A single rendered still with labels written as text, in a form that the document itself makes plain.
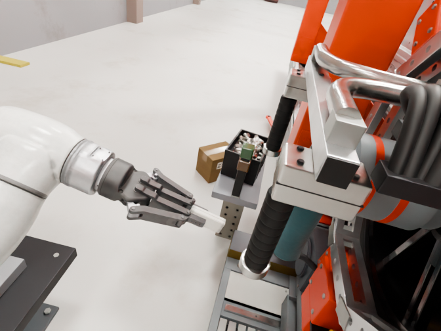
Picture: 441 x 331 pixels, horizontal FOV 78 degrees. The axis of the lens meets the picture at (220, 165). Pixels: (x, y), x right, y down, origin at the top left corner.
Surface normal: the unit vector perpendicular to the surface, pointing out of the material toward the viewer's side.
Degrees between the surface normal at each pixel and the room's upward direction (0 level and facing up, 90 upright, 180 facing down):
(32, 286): 0
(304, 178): 90
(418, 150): 52
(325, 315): 90
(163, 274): 0
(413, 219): 101
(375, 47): 90
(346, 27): 90
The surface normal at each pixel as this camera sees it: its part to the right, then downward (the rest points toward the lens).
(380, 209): -0.25, 0.68
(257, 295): 0.17, -0.80
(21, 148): 0.26, -0.19
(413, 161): -0.32, -0.14
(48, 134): 0.43, -0.49
